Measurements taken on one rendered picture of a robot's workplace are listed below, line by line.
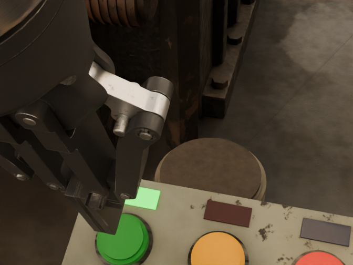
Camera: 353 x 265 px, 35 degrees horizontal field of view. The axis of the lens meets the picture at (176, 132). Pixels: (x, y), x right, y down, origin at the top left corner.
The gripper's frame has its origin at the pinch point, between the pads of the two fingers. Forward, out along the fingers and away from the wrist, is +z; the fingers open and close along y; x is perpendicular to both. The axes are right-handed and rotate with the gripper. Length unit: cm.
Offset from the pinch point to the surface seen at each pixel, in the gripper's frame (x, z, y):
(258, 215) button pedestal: -3.8, 9.7, -9.6
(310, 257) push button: -1.1, 8.6, -13.9
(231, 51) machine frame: -77, 95, 10
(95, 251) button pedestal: 1.5, 9.6, 2.3
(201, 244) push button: -0.4, 8.5, -5.9
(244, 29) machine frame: -88, 99, 8
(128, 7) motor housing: -46, 40, 19
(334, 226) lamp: -4.1, 9.5, -15.3
